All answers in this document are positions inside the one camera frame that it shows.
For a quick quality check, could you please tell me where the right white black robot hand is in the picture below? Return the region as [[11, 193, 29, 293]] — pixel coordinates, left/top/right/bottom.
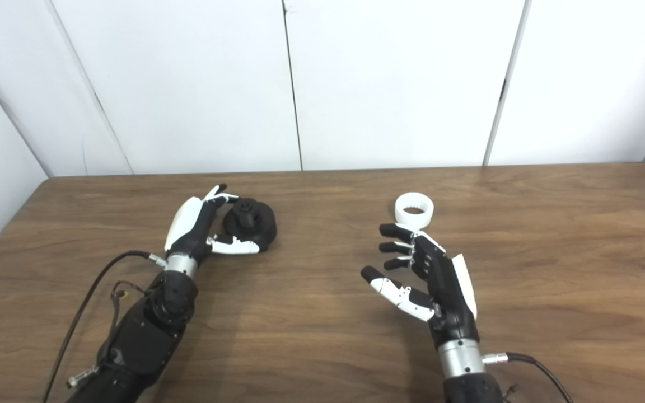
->
[[361, 223, 480, 349]]

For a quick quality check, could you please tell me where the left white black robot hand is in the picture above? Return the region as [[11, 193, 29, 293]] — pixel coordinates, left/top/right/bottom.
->
[[164, 184, 260, 264]]

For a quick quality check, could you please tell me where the round black part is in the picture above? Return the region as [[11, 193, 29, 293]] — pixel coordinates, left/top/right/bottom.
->
[[222, 198, 277, 252]]

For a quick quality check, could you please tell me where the white toothed ring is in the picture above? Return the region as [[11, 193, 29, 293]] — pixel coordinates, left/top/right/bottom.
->
[[395, 192, 434, 229]]

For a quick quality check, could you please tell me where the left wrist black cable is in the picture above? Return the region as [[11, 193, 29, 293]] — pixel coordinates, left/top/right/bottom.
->
[[41, 250, 167, 403]]

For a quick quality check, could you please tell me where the left arm thin wire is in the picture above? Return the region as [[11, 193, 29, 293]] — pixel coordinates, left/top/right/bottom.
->
[[111, 280, 149, 306]]

